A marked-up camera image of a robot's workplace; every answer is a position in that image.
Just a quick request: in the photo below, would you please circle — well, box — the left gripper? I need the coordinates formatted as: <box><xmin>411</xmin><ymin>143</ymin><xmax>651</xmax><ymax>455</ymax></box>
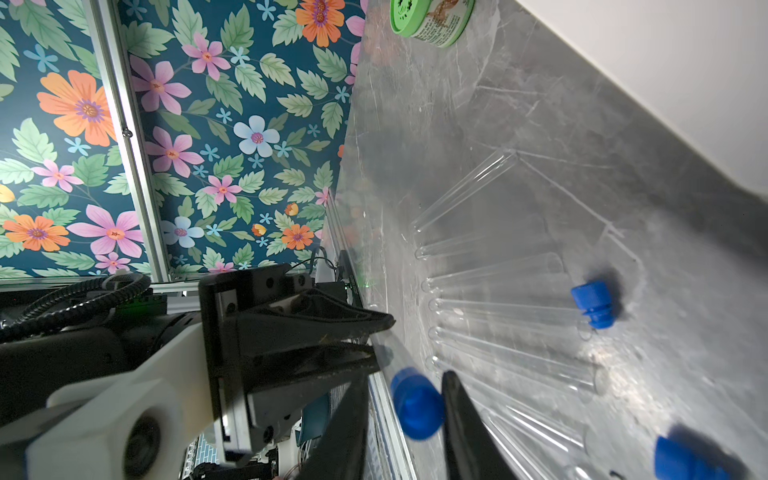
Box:
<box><xmin>23</xmin><ymin>266</ymin><xmax>395</xmax><ymax>479</ymax></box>

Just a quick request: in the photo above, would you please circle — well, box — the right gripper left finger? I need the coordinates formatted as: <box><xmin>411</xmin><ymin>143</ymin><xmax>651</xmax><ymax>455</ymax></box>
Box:
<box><xmin>297</xmin><ymin>376</ymin><xmax>369</xmax><ymax>480</ymax></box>

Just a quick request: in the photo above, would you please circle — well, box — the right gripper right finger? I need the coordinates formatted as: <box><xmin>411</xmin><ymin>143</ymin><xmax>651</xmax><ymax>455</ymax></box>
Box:
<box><xmin>441</xmin><ymin>371</ymin><xmax>517</xmax><ymax>480</ymax></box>

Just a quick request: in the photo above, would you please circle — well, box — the test tube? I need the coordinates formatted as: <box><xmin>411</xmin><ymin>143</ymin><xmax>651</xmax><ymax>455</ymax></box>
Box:
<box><xmin>429</xmin><ymin>326</ymin><xmax>610</xmax><ymax>398</ymax></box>
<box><xmin>428</xmin><ymin>298</ymin><xmax>595</xmax><ymax>341</ymax></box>
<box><xmin>426</xmin><ymin>355</ymin><xmax>590</xmax><ymax>456</ymax></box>
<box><xmin>411</xmin><ymin>149</ymin><xmax>519</xmax><ymax>233</ymax></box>
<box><xmin>414</xmin><ymin>230</ymin><xmax>561</xmax><ymax>261</ymax></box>
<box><xmin>371</xmin><ymin>330</ymin><xmax>420</xmax><ymax>388</ymax></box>
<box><xmin>421</xmin><ymin>252</ymin><xmax>565</xmax><ymax>293</ymax></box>

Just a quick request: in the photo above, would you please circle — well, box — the blue stopper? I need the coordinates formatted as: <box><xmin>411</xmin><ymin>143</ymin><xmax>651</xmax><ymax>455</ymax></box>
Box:
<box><xmin>653</xmin><ymin>436</ymin><xmax>731</xmax><ymax>480</ymax></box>
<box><xmin>571</xmin><ymin>281</ymin><xmax>616</xmax><ymax>330</ymax></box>
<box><xmin>390</xmin><ymin>367</ymin><xmax>445</xmax><ymax>441</ymax></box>

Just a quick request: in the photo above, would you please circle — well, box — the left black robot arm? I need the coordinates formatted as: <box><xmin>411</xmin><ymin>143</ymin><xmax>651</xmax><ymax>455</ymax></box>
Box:
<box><xmin>1</xmin><ymin>265</ymin><xmax>394</xmax><ymax>479</ymax></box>

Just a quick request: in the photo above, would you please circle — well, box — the green lidded small jar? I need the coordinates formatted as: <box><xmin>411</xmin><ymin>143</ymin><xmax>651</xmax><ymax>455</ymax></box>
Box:
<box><xmin>390</xmin><ymin>0</ymin><xmax>475</xmax><ymax>48</ymax></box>

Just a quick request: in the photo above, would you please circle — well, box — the white rectangular plastic box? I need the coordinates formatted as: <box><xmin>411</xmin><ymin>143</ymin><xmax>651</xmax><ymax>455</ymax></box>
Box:
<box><xmin>522</xmin><ymin>1</ymin><xmax>767</xmax><ymax>196</ymax></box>

